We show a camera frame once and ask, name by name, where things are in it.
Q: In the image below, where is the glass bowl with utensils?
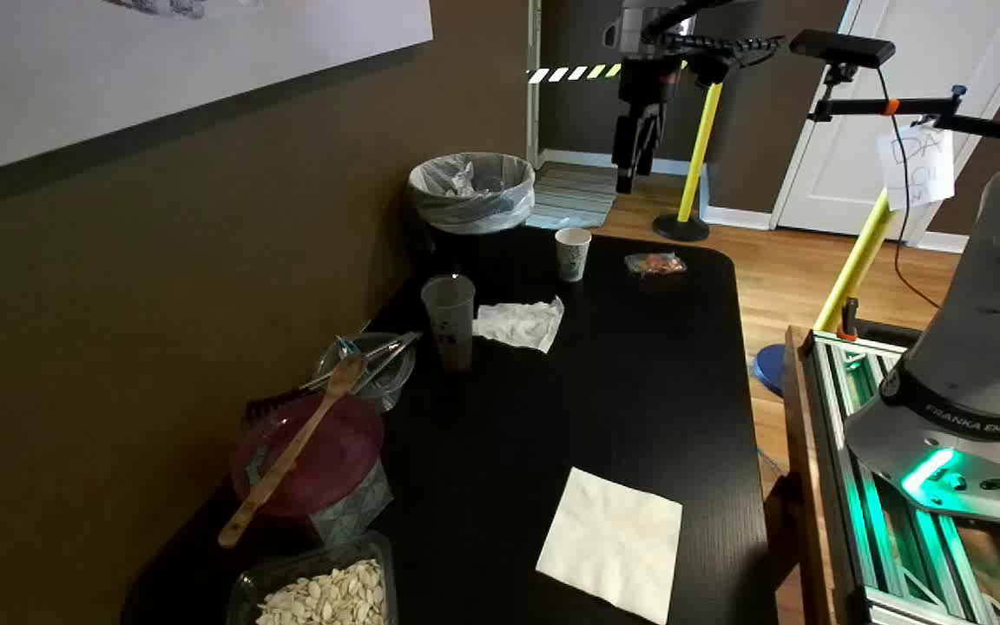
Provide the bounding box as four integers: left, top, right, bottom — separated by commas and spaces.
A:
302, 331, 425, 416

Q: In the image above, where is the black bin with white liner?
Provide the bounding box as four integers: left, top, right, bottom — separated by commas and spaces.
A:
408, 149, 540, 239

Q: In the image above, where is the leaning yellow post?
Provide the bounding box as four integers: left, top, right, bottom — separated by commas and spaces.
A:
812, 186, 903, 340

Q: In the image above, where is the clear plastic cup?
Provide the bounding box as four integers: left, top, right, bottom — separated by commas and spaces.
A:
416, 270, 481, 374

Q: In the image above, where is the black camera cable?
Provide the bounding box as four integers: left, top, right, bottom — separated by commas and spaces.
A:
876, 65, 946, 311

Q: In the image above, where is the yellow stanchion post black base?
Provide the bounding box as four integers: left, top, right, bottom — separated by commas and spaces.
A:
650, 65, 731, 242

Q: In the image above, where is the blue round disc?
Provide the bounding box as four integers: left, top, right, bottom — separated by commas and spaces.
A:
746, 340, 799, 398

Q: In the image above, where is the black stereo camera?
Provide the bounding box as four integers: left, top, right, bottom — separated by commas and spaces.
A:
786, 28, 900, 71

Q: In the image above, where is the aluminium robot frame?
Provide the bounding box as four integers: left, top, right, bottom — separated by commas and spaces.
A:
786, 328, 1000, 625

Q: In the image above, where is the flat white napkin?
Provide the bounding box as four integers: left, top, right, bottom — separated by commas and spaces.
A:
533, 465, 687, 625

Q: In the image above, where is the white door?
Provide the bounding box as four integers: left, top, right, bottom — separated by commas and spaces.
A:
770, 0, 1000, 239

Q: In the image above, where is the wooden spatula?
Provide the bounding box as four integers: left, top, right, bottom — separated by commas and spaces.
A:
217, 355, 371, 553

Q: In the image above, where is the white tissue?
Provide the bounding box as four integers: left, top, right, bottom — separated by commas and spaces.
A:
469, 295, 569, 357

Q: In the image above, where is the purple lidded container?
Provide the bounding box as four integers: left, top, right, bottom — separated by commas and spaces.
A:
229, 390, 396, 549

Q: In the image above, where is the white wall board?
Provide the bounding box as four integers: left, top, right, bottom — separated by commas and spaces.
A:
0, 0, 438, 186

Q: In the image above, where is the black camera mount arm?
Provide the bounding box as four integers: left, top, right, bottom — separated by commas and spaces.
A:
802, 61, 1000, 149

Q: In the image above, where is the small colourful candy packet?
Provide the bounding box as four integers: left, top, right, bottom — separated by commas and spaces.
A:
623, 250, 692, 280

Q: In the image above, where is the black tray of popcorn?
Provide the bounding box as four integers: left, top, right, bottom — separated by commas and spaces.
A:
224, 529, 400, 625

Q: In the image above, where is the black yellow striped barrier tape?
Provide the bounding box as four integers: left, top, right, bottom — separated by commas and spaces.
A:
525, 59, 624, 88

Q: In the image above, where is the white hanging paper tag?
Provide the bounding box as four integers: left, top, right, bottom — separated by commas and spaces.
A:
873, 119, 957, 217

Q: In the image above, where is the grey floor mat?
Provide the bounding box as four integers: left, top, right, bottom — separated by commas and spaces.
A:
525, 159, 624, 233

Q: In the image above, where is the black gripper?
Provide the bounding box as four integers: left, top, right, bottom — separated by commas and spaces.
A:
611, 56, 679, 198

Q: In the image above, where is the white paper cup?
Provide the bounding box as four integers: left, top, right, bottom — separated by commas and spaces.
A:
552, 227, 596, 286

